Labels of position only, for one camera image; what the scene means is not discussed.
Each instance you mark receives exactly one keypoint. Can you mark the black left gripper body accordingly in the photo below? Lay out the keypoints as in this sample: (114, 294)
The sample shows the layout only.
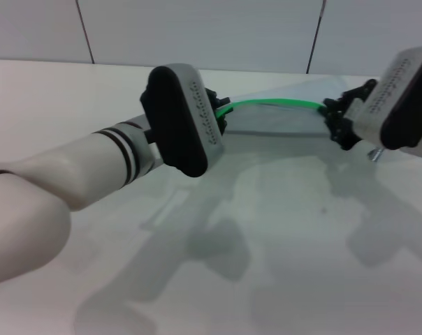
(211, 99)

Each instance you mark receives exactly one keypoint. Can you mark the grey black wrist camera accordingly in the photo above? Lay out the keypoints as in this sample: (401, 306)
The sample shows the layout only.
(183, 122)
(396, 101)

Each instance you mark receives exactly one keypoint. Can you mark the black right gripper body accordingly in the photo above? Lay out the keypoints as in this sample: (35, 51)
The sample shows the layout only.
(354, 104)

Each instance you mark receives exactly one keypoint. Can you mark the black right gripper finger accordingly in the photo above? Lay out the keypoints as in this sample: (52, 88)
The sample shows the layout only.
(338, 134)
(333, 106)

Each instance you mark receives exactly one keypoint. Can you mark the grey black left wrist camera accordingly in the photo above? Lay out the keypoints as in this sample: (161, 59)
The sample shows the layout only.
(183, 122)

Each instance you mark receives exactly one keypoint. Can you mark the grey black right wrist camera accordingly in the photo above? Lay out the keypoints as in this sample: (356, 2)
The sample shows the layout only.
(396, 101)

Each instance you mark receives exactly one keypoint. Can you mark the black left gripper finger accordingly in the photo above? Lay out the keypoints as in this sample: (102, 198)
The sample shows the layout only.
(224, 100)
(222, 125)

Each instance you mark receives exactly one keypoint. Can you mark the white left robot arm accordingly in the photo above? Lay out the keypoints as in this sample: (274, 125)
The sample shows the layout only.
(74, 174)

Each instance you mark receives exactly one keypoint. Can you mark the clear document bag green zip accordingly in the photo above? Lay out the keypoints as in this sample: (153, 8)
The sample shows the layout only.
(277, 118)

